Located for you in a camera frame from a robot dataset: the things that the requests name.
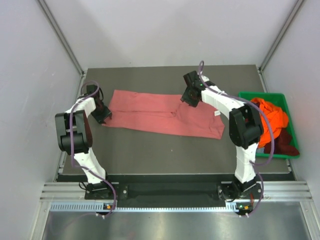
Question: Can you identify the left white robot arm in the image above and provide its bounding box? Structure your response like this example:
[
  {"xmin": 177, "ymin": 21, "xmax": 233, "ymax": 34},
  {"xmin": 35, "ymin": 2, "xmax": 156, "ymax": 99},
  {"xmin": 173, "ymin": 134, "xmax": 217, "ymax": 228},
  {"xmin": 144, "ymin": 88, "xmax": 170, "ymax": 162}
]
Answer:
[{"xmin": 54, "ymin": 81, "xmax": 114, "ymax": 199}]

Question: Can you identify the right aluminium frame post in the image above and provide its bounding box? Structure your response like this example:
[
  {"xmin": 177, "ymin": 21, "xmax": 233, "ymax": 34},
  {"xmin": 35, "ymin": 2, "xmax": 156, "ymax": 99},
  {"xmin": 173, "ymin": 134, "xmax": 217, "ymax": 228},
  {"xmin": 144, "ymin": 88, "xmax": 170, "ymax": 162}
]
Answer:
[{"xmin": 257, "ymin": 0, "xmax": 306, "ymax": 74}]

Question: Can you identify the light blue t shirt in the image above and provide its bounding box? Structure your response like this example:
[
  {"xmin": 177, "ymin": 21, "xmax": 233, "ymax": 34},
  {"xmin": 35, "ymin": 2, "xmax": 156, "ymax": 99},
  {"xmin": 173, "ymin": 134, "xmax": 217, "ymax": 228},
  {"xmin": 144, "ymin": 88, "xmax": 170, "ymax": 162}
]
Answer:
[{"xmin": 256, "ymin": 147, "xmax": 265, "ymax": 154}]

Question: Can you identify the aluminium frame post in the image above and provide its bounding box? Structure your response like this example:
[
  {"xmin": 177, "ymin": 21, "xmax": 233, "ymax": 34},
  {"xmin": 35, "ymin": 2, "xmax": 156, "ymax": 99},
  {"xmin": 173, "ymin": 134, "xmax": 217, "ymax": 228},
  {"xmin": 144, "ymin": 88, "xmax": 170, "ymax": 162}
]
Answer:
[
  {"xmin": 35, "ymin": 0, "xmax": 85, "ymax": 76},
  {"xmin": 257, "ymin": 0, "xmax": 306, "ymax": 74}
]

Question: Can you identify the maroon t shirt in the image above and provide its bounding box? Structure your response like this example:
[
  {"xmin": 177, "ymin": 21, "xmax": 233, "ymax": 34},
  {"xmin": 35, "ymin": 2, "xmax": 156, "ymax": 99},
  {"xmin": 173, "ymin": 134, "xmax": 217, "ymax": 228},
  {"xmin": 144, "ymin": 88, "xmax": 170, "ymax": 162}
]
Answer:
[{"xmin": 273, "ymin": 128, "xmax": 300, "ymax": 157}]

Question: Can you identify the orange t shirt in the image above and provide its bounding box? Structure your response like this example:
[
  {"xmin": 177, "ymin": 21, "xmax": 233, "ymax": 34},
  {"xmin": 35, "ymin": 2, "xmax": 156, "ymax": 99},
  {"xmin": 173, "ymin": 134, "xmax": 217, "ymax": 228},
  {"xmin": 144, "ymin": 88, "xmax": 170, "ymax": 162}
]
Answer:
[{"xmin": 251, "ymin": 97, "xmax": 289, "ymax": 148}]

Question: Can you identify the left aluminium frame post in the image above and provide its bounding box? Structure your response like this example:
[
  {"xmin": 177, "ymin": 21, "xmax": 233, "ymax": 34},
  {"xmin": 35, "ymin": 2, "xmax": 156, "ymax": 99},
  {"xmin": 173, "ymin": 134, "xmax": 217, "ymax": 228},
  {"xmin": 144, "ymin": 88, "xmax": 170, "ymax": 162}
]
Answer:
[{"xmin": 35, "ymin": 0, "xmax": 85, "ymax": 76}]

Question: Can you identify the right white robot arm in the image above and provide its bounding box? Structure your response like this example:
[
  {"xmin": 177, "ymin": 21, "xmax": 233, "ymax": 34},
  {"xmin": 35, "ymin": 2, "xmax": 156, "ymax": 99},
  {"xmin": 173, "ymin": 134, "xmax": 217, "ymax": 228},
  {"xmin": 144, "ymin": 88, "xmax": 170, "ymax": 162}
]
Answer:
[{"xmin": 181, "ymin": 70, "xmax": 264, "ymax": 199}]

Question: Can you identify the pink t shirt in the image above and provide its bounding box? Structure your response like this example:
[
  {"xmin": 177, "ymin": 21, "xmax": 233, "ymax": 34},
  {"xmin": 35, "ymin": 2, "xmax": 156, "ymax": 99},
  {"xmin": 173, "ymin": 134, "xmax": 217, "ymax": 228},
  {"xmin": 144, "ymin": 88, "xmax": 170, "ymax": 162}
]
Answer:
[{"xmin": 103, "ymin": 90, "xmax": 225, "ymax": 140}]

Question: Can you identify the grey slotted cable duct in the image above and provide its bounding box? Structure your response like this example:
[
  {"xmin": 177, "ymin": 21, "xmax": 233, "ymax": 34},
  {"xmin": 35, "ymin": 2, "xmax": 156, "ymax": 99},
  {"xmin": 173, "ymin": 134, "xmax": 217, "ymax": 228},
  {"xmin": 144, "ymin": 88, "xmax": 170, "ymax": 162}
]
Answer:
[{"xmin": 50, "ymin": 201, "xmax": 250, "ymax": 213}]

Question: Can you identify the aluminium front rail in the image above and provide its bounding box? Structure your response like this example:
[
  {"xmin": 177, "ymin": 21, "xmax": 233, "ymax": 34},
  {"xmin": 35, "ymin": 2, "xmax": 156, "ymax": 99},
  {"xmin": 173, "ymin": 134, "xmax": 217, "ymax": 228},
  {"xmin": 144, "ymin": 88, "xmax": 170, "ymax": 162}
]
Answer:
[{"xmin": 40, "ymin": 181, "xmax": 313, "ymax": 202}]

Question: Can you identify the green plastic bin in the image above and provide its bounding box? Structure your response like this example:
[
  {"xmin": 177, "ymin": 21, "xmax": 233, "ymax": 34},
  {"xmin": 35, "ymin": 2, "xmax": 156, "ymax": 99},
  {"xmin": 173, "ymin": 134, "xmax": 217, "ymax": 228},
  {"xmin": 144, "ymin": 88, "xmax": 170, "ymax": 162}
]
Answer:
[{"xmin": 238, "ymin": 91, "xmax": 300, "ymax": 159}]

